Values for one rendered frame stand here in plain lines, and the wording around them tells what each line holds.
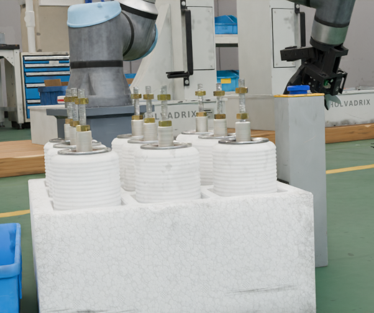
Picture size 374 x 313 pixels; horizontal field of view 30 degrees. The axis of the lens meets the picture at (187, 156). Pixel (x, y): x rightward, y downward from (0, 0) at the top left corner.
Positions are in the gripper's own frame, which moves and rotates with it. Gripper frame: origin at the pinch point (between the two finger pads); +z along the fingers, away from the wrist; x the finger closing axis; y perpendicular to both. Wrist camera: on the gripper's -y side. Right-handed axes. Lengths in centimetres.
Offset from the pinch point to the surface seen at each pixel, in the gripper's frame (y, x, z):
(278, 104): 18.6, -26.0, -18.1
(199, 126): 13.9, -39.4, -13.5
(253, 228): 45, -51, -17
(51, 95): -357, 88, 201
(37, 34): -525, 143, 228
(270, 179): 40, -45, -21
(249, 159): 38, -48, -24
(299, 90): 20.8, -23.7, -21.5
